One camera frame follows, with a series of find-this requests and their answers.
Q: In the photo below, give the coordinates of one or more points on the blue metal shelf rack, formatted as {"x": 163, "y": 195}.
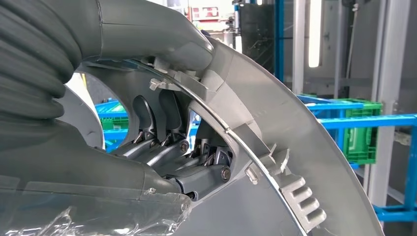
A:
{"x": 358, "y": 122}

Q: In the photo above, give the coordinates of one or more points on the green plastic crate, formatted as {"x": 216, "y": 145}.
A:
{"x": 373, "y": 110}
{"x": 358, "y": 146}

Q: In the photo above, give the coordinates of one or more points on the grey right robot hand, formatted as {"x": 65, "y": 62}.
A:
{"x": 81, "y": 182}

